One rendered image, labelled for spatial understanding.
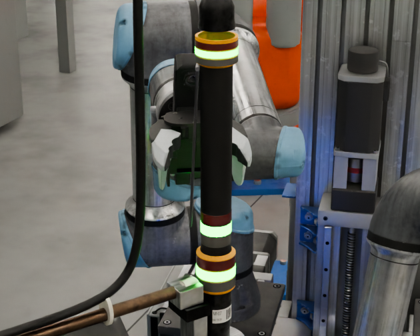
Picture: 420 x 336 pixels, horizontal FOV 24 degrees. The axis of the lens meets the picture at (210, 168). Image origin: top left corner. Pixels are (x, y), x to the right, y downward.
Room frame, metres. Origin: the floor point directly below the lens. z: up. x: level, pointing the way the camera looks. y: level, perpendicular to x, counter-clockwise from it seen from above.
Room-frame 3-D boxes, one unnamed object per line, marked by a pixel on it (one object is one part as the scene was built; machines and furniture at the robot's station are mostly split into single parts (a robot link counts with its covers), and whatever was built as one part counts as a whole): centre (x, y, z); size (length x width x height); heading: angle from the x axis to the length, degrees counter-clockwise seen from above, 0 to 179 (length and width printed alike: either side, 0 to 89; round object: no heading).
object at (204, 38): (0.94, -0.01, 1.80); 0.04 x 0.04 x 0.03
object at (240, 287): (1.74, -0.03, 1.09); 0.15 x 0.15 x 0.10
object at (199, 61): (0.94, -0.01, 1.80); 0.04 x 0.04 x 0.01
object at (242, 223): (1.74, -0.02, 1.20); 0.13 x 0.12 x 0.14; 98
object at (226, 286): (0.94, -0.01, 1.54); 0.04 x 0.04 x 0.01
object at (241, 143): (1.05, -0.03, 1.64); 0.09 x 0.03 x 0.06; 29
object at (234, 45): (0.94, -0.01, 1.81); 0.04 x 0.04 x 0.01
